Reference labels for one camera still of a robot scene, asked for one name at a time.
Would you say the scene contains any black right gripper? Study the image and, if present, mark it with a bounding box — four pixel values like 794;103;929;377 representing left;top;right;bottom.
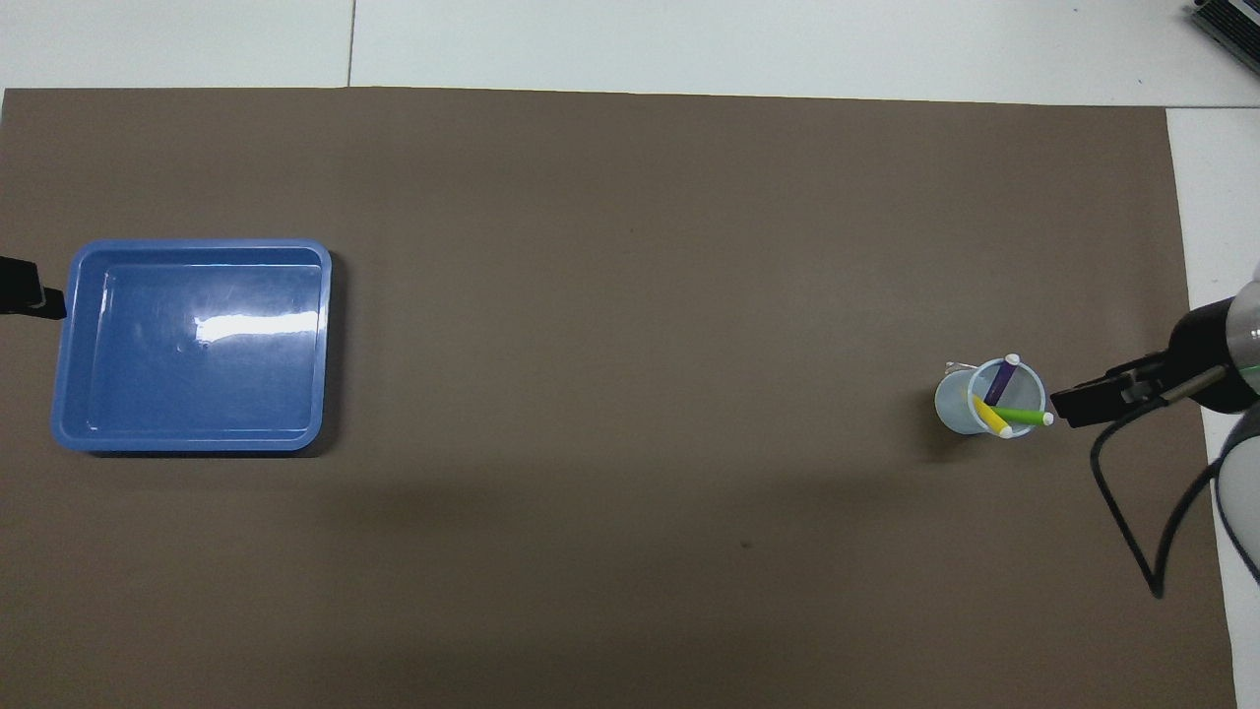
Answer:
1050;295;1260;429

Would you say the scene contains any purple pen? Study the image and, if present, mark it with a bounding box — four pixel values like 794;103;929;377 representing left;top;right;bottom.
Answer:
984;354;1022;407

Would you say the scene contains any yellow pen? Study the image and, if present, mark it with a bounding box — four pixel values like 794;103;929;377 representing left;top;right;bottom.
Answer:
972;394;1014;439

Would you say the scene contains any translucent plastic cup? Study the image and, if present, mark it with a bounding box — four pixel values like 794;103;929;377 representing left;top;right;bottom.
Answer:
934;358;1046;438

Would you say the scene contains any blue plastic tray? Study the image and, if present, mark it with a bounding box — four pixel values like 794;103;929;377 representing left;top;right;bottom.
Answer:
51;238;333;454

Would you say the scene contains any grey striped device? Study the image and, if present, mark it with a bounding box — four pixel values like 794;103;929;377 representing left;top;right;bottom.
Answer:
1189;0;1260;76

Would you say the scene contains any brown table mat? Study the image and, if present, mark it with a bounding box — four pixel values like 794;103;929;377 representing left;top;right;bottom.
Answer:
0;87;1239;709

